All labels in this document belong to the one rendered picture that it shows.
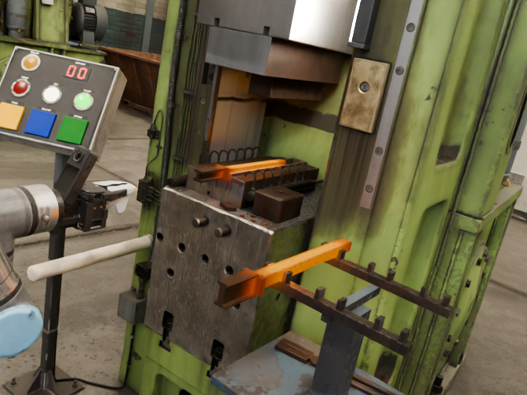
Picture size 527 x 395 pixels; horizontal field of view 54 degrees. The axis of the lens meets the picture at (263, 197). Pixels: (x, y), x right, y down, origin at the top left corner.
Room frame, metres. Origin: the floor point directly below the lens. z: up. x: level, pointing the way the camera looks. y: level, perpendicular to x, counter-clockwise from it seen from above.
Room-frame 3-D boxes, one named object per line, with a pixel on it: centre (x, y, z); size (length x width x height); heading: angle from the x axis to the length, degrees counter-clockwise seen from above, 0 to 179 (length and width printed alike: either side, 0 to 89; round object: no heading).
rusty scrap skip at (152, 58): (8.36, 2.00, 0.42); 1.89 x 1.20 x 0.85; 51
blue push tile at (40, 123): (1.46, 0.68, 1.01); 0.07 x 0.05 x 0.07; 84
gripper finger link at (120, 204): (1.03, 0.30, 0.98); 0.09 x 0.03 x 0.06; 149
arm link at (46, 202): (0.88, 0.40, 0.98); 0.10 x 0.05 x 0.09; 59
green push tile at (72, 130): (1.45, 0.58, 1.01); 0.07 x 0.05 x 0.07; 84
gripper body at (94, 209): (0.95, 0.36, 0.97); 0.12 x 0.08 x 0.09; 149
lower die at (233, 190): (1.54, 0.03, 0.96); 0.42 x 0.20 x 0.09; 149
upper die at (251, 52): (1.54, 0.03, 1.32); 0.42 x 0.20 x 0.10; 149
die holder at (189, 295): (1.52, -0.02, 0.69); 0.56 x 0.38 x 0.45; 149
